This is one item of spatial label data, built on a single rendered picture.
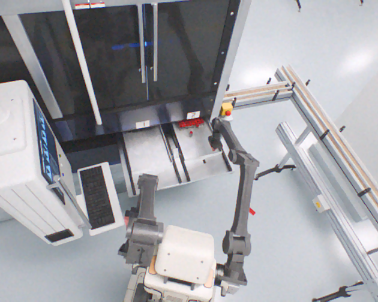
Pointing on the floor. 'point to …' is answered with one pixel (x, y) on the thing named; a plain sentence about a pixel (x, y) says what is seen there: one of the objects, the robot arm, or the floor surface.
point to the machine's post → (242, 11)
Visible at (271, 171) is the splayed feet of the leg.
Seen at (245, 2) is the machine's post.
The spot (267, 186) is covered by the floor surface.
